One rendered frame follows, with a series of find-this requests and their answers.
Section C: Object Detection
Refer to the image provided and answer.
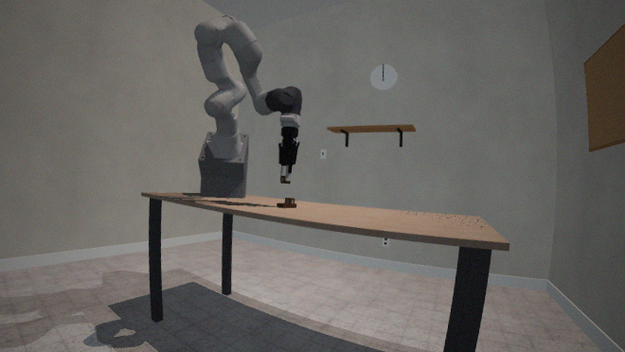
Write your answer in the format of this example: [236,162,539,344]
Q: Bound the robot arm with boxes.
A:
[194,15,302,159]

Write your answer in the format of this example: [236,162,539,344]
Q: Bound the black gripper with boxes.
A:
[278,127,300,181]

